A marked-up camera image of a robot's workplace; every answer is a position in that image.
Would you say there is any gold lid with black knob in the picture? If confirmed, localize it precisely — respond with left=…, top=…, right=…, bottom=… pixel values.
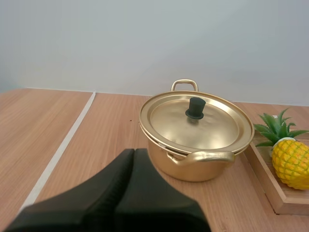
left=139, top=90, right=255, bottom=154

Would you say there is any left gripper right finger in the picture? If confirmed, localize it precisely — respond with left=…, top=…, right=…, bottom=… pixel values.
left=113, top=147, right=213, bottom=232

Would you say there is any gold pot with two handles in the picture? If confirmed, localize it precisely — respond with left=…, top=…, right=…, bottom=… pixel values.
left=139, top=78, right=253, bottom=182

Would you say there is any shallow wooden tray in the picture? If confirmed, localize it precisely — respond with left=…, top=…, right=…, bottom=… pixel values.
left=243, top=129, right=309, bottom=216

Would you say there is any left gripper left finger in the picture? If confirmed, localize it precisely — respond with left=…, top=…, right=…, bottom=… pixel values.
left=4, top=148, right=135, bottom=232

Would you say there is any yellow toy pineapple green crown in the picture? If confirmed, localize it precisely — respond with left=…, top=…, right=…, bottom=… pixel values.
left=253, top=108, right=309, bottom=190

